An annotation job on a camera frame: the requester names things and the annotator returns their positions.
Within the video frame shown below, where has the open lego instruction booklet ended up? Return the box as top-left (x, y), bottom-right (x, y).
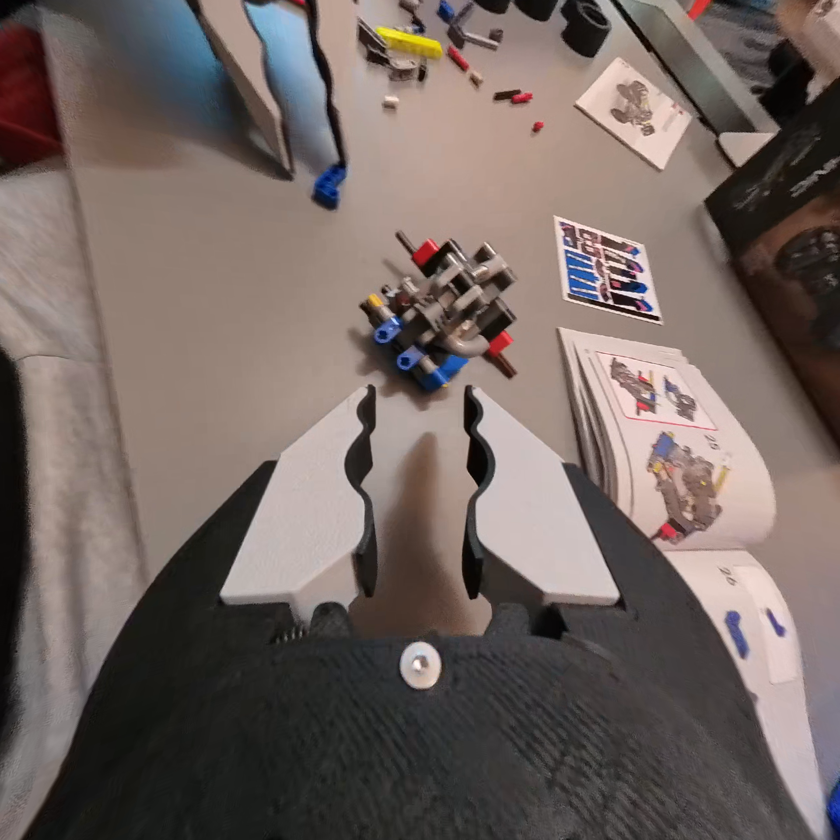
top-left (556, 327), bottom-right (829, 834)

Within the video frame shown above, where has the person's grey garment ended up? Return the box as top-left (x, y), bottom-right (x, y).
top-left (0, 167), bottom-right (148, 840)

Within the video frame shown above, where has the blue angled lego beam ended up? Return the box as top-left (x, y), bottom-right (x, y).
top-left (311, 163), bottom-right (349, 210)

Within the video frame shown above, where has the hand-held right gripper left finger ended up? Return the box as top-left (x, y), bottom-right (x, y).
top-left (218, 385), bottom-right (379, 623)

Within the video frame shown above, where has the red cloth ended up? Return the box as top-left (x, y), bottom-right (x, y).
top-left (0, 23), bottom-right (63, 173)

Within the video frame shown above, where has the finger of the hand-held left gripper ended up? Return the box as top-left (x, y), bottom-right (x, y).
top-left (244, 0), bottom-right (349, 177)
top-left (189, 0), bottom-right (295, 181)

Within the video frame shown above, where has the yellow lego beam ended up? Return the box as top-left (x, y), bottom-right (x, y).
top-left (375, 25), bottom-right (444, 58)

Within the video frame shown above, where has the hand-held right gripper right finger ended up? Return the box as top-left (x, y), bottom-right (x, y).
top-left (461, 385), bottom-right (622, 608)

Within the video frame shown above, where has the grey and blue lego assembly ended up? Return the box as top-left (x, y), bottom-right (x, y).
top-left (357, 230), bottom-right (521, 395)

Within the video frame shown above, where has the grey monitor stand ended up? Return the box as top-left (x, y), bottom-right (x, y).
top-left (613, 0), bottom-right (778, 169)

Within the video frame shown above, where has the lego set box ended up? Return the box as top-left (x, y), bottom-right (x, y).
top-left (703, 79), bottom-right (840, 454)

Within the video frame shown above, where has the pile of loose lego pieces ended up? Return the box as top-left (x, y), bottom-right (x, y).
top-left (356, 0), bottom-right (506, 83)

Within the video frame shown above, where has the white printed leaflet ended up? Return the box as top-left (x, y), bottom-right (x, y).
top-left (574, 56), bottom-right (694, 172)

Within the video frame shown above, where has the lego sticker sheet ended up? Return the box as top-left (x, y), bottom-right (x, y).
top-left (553, 215), bottom-right (664, 326)

